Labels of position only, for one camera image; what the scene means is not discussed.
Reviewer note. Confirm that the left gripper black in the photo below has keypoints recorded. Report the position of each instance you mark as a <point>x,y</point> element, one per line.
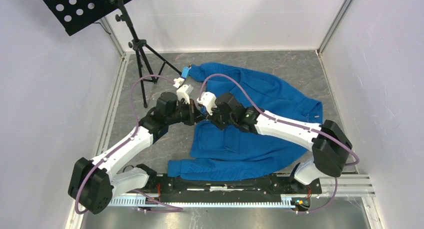
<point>193,112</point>

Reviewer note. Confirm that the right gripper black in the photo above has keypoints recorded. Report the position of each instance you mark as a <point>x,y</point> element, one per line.
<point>213,117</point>

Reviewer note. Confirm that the blue zip-up jacket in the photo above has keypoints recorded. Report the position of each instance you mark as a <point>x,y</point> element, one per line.
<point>232,155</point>

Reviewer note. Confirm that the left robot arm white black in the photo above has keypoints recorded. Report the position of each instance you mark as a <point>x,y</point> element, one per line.
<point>96,182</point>

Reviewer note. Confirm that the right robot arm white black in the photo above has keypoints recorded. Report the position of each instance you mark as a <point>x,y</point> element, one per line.
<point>328,144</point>

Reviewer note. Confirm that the toy brick stack white blue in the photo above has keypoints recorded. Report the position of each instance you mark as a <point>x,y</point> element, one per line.
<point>178,82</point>

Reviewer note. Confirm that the black music stand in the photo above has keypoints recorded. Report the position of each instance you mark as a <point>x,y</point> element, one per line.
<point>76,15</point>

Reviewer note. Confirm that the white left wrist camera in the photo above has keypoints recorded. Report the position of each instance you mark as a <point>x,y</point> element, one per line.
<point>183,93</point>

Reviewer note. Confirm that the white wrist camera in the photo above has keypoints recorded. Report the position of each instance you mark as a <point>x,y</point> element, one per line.
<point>208,101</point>
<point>183,93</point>

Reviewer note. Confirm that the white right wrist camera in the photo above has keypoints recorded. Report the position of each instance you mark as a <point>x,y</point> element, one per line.
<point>208,101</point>

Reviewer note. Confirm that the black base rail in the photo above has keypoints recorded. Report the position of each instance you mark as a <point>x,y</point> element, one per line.
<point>263,189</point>

